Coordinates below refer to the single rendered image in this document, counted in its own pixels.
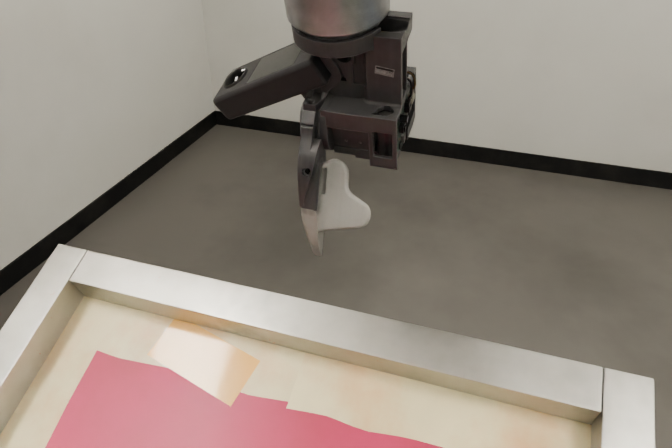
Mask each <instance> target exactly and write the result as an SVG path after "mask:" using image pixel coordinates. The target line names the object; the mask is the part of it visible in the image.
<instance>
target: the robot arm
mask: <svg viewBox="0 0 672 448"><path fill-rule="evenodd" d="M284 3H285V9H286V15H287V18H288V21H289V22H290V23H291V26H292V32H293V39H294V42H295V43H292V44H290V45H288V46H285V47H283V48H281V49H279V50H276V51H274V52H272V53H270V54H267V55H265V56H263V57H260V58H258V59H256V60H254V61H251V62H249V63H247V64H245V65H242V66H240V67H238V68H235V69H233V70H232V71H231V72H230V73H229V74H228V76H227V77H226V79H225V81H224V83H223V85H222V87H221V88H220V90H219V91H218V93H217V94H216V96H215V97H214V99H213V103H214V105H215V106H216V107H217V108H218V109H219V110H220V111H221V112H222V113H223V115H224V116H225V117H226V118H228V119H234V118H237V117H240V116H242V115H245V114H248V113H250V112H253V111H256V110H259V109H261V108H264V107H267V106H270V105H272V104H275V103H278V102H281V101H283V100H286V99H289V98H292V97H294V96H297V95H300V94H301V95H302V96H303V98H305V100H304V102H303V103H302V106H301V110H300V135H301V140H300V146H299V153H298V165H297V180H298V195H299V206H300V207H301V216H302V221H303V225H304V229H305V233H306V236H307V238H308V241H309V243H310V246H311V248H312V250H313V253H314V254H315V255H318V256H321V255H322V253H323V242H324V231H326V230H339V229H353V228H362V227H364V226H366V225H367V224H368V222H369V221H370V217H371V211H370V208H369V206H368V205H367V204H366V203H365V202H363V201H362V200H360V199H359V198H358V197H356V196H355V195H354V194H352V193H351V191H350V189H349V169H348V167H347V165H346V164H345V163H344V162H343V161H341V160H339V159H330V160H328V161H326V150H328V149H329V150H334V152H337V153H344V154H350V155H355V157H356V158H363V159H369V160H370V166H375V167H382V168H388V169H395V170H397V168H398V157H399V154H400V151H401V148H402V145H403V143H404V142H405V140H408V137H409V134H410V131H411V129H412V126H413V123H414V119H415V107H416V67H410V66H407V41H408V38H409V36H410V33H411V31H412V18H413V12H401V11H389V10H390V0H284ZM325 149H326V150H325Z"/></svg>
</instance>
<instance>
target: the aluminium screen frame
mask: <svg viewBox="0 0 672 448"><path fill-rule="evenodd" d="M84 296H86V297H90V298H94V299H98V300H102V301H106V302H110V303H114V304H118V305H122V306H126V307H129V308H133V309H137V310H141V311H145V312H149V313H153V314H157V315H161V316H165V317H169V318H173V319H177V320H181V321H185V322H189V323H193V324H196V325H200V326H204V327H208V328H212V329H216V330H220V331H224V332H228V333H232V334H236V335H240V336H244V337H247V338H251V339H255V340H259V341H263V342H267V343H271V344H275V345H279V346H283V347H287V348H291V349H295V350H299V351H303V352H307V353H310V354H314V355H318V356H322V357H326V358H330V359H334V360H338V361H342V362H346V363H350V364H354V365H358V366H362V367H366V368H369V369H373V370H377V371H381V372H385V373H389V374H393V375H397V376H401V377H405V378H409V379H413V380H417V381H421V382H425V383H428V384H432V385H436V386H440V387H444V388H448V389H452V390H456V391H460V392H464V393H468V394H472V395H476V396H480V397H484V398H487V399H491V400H495V401H499V402H503V403H507V404H511V405H515V406H519V407H523V408H527V409H531V410H535V411H539V412H543V413H546V414H550V415H554V416H558V417H562V418H566V419H570V420H574V421H578V422H582V423H586V424H590V425H592V427H591V448H656V446H655V394H654V379H653V378H649V377H644V376H640V375H635V374H631V373H626V372H622V371H618V370H613V369H609V368H602V367H600V366H596V365H591V364H587V363H582V362H578V361H574V360H569V359H565V358H560V357H556V356H552V355H547V354H543V353H538V352H534V351H530V350H525V349H521V348H516V347H512V346H508V345H503V344H499V343H494V342H490V341H486V340H481V339H477V338H472V337H468V336H464V335H459V334H455V333H450V332H446V331H442V330H437V329H433V328H428V327H424V326H420V325H415V324H411V323H406V322H402V321H398V320H393V319H389V318H384V317H380V316H376V315H371V314H367V313H362V312H358V311H354V310H349V309H345V308H340V307H336V306H332V305H327V304H323V303H318V302H314V301H310V300H305V299H301V298H296V297H292V296H288V295H283V294H279V293H274V292H270V291H265V290H261V289H257V288H252V287H248V286H243V285H239V284H235V283H230V282H226V281H221V280H217V279H213V278H208V277H204V276H199V275H195V274H191V273H186V272H182V271H177V270H173V269H169V268H164V267H160V266H155V265H151V264H147V263H142V262H138V261H133V260H129V259H125V258H120V257H116V256H111V255H107V254H103V253H98V252H94V251H89V250H85V249H81V248H76V247H72V246H67V245H63V244H58V245H57V247H56V248H55V250H54V251H53V253H52V254H51V256H50V257H49V259H48V260H47V262H46V263H45V265H44V266H43V268H42V269H41V271H40V272H39V274H38V275H37V277H36V278H35V279H34V281H33V282H32V284H31V285H30V287H29V288H28V290H27V291H26V293H25V294H24V296H23V297H22V299H21V300H20V302H19V303H18V305H17V306H16V308H15V309H14V311H13V312H12V314H11V315H10V317H9V318H8V320H7V321H6V323H5V324H4V326H3V327H2V329H1V330H0V434H1V433H2V431H3V430H4V428H5V426H6V425H7V423H8V421H9V420H10V418H11V416H12V415H13V413H14V411H15V410H16V408H17V406H18V405H19V403H20V401H21V400H22V398H23V396H24V395H25V393H26V391H27V390H28V388H29V386H30V385H31V383H32V381H33V380H34V378H35V377H36V375H37V373H38V372H39V370H40V368H41V367H42V365H43V363H44V362H45V360H46V358H47V357H48V355H49V353H50V352H51V350H52V348H53V347H54V345H55V343H56V342H57V340H58V338H59V337H60V335H61V333H62V332H63V330H64V328H65V327H66V325H67V323H68V322H69V320H70V318H71V317H72V315H73V314H74V312H75V310H76V309H77V307H78V305H79V304H80V302H81V300H82V299H83V297H84Z"/></svg>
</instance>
